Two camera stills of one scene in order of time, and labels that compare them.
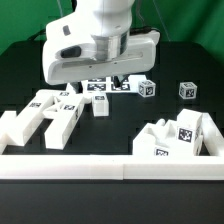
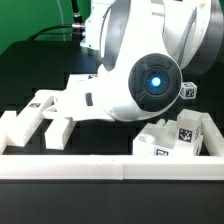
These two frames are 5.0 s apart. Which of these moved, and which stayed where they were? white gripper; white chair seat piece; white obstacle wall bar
Moved: white gripper
Stayed: white chair seat piece; white obstacle wall bar
